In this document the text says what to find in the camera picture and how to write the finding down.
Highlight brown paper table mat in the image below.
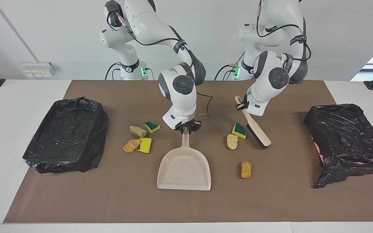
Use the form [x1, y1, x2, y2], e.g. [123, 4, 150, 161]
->
[4, 80, 373, 224]

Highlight beige plastic dustpan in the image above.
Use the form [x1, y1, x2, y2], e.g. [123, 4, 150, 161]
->
[157, 128, 211, 191]

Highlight green yellow sponge piece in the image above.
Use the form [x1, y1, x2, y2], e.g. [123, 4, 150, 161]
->
[232, 122, 247, 139]
[144, 121, 161, 134]

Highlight black bag lined bin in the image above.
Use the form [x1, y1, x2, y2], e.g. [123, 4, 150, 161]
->
[22, 96, 108, 174]

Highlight orange croissant piece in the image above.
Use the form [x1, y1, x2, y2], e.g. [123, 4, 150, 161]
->
[123, 139, 142, 153]

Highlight white wall socket box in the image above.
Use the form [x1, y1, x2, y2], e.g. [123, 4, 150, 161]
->
[21, 61, 57, 78]

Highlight pale croissant piece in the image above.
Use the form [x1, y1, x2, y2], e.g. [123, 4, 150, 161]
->
[226, 134, 239, 150]

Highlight black bag bin showing pink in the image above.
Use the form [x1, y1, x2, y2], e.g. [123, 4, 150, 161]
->
[304, 104, 373, 189]

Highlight white wall cable duct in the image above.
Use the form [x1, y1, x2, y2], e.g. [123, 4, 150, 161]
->
[0, 0, 40, 63]

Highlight beige hand brush black bristles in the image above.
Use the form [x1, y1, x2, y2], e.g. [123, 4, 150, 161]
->
[235, 95, 272, 149]

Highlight brown bread roll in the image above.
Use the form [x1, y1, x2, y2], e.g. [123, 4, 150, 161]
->
[241, 161, 252, 179]

